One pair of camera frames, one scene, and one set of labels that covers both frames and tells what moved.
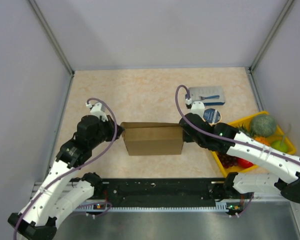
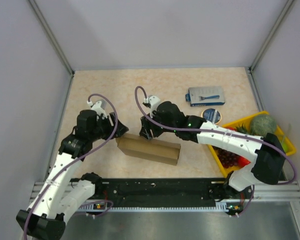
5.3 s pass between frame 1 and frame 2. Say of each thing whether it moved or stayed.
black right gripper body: moved
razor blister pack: stayed
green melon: stayed
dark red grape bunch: stayed
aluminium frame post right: stayed
